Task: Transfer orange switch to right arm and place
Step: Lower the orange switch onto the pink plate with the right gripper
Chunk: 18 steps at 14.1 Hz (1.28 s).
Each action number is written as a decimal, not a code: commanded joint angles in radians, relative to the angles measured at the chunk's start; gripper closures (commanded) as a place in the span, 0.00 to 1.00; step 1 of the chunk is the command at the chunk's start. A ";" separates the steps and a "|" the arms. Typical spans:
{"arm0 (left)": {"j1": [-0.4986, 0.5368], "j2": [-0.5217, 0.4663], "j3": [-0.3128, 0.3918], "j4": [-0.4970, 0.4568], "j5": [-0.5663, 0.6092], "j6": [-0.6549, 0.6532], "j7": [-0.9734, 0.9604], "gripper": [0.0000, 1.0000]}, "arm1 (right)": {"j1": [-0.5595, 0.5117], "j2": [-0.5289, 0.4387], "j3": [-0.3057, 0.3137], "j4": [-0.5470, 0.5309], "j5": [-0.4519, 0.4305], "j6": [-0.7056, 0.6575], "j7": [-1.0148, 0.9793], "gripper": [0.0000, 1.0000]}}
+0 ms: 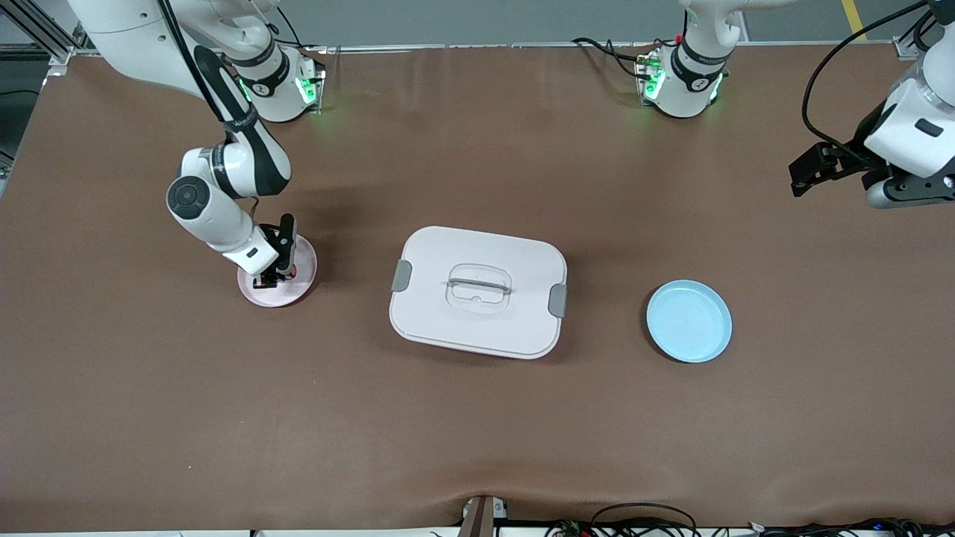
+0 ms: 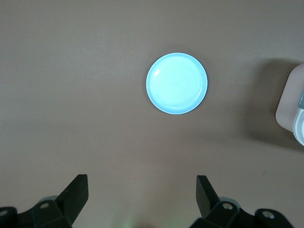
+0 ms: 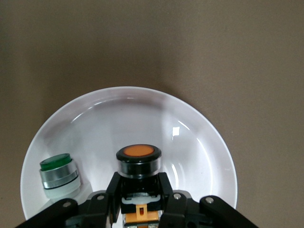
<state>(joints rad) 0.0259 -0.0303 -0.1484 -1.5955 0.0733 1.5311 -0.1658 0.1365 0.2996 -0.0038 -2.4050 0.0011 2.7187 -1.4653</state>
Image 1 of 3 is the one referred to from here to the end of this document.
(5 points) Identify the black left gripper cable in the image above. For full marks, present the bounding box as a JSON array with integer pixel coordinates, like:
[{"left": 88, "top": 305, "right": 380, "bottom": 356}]
[{"left": 801, "top": 0, "right": 930, "bottom": 161}]

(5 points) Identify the aluminium frame profile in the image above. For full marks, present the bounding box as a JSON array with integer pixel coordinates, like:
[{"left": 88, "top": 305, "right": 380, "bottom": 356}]
[
  {"left": 892, "top": 0, "right": 955, "bottom": 60},
  {"left": 0, "top": 0, "right": 94, "bottom": 65}
]

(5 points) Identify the black right base cable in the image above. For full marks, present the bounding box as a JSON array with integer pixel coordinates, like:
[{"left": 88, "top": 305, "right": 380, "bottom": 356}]
[{"left": 263, "top": 6, "right": 329, "bottom": 57}]

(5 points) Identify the black base cable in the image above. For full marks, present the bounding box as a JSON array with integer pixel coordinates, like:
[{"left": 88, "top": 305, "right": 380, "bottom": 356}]
[
  {"left": 263, "top": 6, "right": 329, "bottom": 57},
  {"left": 572, "top": 36, "right": 659, "bottom": 84}
]

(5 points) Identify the silver table edge rail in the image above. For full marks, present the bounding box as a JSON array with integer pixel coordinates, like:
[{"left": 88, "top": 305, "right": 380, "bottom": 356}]
[{"left": 71, "top": 40, "right": 915, "bottom": 59}]

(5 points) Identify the white lidded storage box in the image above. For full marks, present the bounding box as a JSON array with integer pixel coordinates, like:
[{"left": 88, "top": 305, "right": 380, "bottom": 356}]
[{"left": 389, "top": 226, "right": 569, "bottom": 360}]

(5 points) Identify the black cable bundle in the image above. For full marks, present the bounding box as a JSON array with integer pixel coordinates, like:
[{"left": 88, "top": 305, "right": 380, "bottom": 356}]
[{"left": 545, "top": 517, "right": 955, "bottom": 537}]

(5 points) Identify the brown camera mount post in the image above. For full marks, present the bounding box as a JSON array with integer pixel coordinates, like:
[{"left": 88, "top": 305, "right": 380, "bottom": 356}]
[{"left": 457, "top": 494, "right": 510, "bottom": 537}]

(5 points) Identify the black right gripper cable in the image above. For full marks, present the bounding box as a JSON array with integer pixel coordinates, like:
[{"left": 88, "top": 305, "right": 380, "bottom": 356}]
[{"left": 155, "top": 0, "right": 263, "bottom": 226}]

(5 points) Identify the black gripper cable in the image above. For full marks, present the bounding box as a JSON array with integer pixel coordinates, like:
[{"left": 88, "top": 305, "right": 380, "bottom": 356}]
[
  {"left": 801, "top": 0, "right": 930, "bottom": 161},
  {"left": 155, "top": 0, "right": 263, "bottom": 226}
]

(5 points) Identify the pink round plate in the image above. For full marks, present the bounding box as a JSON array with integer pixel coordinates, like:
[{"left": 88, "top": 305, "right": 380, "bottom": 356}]
[{"left": 237, "top": 231, "right": 319, "bottom": 308}]

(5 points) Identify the black left base cable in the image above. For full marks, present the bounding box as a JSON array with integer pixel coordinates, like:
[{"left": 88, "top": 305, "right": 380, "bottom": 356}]
[{"left": 572, "top": 36, "right": 659, "bottom": 84}]

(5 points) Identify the light blue round plate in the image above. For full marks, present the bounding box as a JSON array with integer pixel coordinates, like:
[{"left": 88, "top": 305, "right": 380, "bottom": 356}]
[{"left": 646, "top": 280, "right": 733, "bottom": 364}]

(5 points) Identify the black looped cable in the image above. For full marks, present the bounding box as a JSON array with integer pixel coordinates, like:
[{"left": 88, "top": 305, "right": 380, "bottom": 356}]
[{"left": 591, "top": 502, "right": 699, "bottom": 537}]

